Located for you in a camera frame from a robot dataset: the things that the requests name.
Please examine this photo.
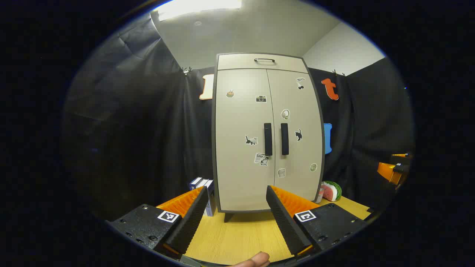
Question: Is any beige door with camera sticker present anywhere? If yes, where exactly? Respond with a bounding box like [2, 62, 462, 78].
[215, 69, 276, 212]

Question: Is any watermelon slice toy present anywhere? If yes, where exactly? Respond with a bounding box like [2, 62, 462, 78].
[321, 181, 343, 202]

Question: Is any black backdrop cloth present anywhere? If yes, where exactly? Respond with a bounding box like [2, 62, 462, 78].
[61, 15, 415, 223]

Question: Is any beige door with headphones sticker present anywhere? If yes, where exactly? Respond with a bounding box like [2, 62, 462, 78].
[266, 69, 323, 202]

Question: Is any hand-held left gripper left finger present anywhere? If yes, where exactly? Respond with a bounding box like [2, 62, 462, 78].
[108, 185, 209, 260]

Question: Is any beige double-door shoe cabinet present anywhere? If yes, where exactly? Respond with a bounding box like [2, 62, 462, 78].
[212, 53, 326, 223]

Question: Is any ceiling light panel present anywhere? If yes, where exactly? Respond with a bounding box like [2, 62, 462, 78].
[158, 0, 242, 22]

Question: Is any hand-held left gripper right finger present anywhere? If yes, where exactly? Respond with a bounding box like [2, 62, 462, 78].
[266, 185, 368, 256]

